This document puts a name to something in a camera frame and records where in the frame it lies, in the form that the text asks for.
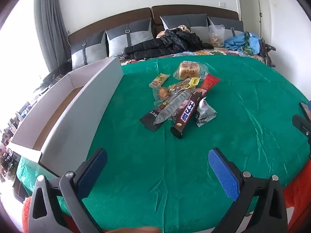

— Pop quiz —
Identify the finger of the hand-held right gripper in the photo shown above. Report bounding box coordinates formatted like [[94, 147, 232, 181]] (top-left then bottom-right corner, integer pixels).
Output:
[[292, 114, 311, 149]]

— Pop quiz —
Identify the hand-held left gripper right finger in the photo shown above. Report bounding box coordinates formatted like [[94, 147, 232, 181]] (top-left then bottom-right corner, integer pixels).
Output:
[[208, 148, 288, 233]]

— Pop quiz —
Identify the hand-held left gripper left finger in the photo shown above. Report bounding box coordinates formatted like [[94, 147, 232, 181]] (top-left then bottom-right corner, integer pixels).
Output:
[[27, 148, 108, 233]]

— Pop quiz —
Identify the white cardboard box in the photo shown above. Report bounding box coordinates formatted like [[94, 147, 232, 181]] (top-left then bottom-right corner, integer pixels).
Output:
[[7, 56, 124, 177]]

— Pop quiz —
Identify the white snack packet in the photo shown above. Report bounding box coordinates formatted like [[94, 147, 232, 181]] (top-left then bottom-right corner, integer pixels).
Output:
[[194, 97, 217, 128]]

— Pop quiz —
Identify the brown chocolate bar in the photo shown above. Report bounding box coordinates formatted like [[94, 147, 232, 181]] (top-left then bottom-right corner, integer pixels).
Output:
[[170, 91, 207, 139]]

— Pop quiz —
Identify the long black clear snack packet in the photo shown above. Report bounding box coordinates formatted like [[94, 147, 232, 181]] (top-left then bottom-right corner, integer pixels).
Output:
[[139, 85, 175, 133]]

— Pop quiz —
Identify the long pale green snack packet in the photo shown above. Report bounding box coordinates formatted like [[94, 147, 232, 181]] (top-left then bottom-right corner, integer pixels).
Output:
[[155, 89, 195, 124]]

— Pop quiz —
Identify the red snack packet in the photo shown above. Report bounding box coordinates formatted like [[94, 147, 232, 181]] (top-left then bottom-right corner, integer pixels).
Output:
[[199, 74, 221, 91]]

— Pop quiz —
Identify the yellow brown snack packet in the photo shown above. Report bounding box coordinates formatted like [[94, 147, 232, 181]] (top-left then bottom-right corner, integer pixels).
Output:
[[168, 77, 201, 94]]

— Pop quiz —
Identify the bread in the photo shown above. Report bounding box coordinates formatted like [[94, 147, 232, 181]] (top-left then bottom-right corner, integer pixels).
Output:
[[173, 61, 210, 81]]

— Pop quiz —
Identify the small cream snack packet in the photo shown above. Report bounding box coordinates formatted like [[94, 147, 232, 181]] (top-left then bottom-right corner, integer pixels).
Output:
[[149, 73, 170, 88]]

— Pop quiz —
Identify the dark brown bag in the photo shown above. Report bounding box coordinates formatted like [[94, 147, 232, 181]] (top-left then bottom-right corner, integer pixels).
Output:
[[260, 37, 277, 67]]

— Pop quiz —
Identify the green patterned cloth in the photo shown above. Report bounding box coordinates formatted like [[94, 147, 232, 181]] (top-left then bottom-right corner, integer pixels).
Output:
[[243, 31, 255, 54]]

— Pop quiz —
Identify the dark cloth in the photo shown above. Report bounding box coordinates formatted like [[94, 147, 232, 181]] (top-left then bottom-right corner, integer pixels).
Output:
[[34, 62, 72, 93]]

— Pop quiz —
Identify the blue cloth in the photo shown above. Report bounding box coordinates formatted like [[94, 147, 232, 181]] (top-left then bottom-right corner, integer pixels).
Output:
[[224, 31, 263, 55]]

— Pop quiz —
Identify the floral bedsheet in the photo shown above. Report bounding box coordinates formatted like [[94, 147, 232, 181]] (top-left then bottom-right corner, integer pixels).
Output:
[[121, 46, 268, 65]]

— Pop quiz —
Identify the grey two-tone pillow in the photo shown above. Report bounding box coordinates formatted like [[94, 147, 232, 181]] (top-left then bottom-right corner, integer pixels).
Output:
[[160, 14, 209, 36], [70, 30, 108, 70], [106, 18, 153, 57], [208, 17, 244, 46]]

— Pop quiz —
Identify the white door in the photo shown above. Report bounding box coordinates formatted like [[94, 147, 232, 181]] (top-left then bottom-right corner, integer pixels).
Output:
[[255, 0, 271, 39]]

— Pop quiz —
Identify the clear plastic bag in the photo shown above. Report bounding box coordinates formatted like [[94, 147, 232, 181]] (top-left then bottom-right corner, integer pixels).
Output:
[[208, 24, 225, 48]]

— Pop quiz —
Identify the black puffer jacket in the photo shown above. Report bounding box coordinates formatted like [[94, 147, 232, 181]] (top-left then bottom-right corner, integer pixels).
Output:
[[123, 28, 214, 61]]

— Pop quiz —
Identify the beige cloth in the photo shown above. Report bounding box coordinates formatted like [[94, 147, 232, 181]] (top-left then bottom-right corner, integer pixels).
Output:
[[157, 25, 192, 38]]

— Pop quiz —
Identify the grey curtain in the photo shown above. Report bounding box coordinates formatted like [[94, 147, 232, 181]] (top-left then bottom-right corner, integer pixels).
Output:
[[34, 0, 71, 71]]

